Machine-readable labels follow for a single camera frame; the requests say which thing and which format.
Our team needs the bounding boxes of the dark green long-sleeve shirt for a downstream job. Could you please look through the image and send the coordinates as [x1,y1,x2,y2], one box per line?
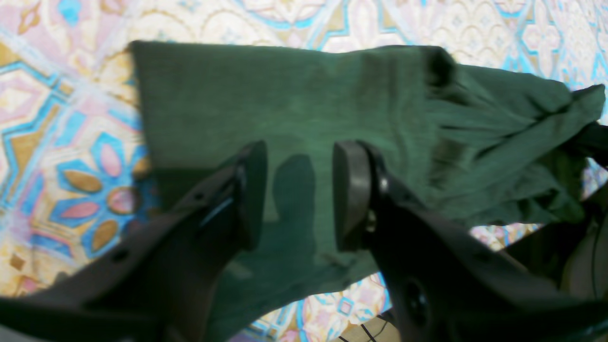
[129,41,606,342]

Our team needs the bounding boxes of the colourful patterned tablecloth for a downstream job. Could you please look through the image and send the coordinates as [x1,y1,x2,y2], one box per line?
[1,0,607,342]

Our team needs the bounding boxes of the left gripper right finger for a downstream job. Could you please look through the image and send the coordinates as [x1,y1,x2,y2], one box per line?
[332,141,607,342]

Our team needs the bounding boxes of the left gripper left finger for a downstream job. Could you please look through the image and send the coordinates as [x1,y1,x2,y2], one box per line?
[0,141,268,342]

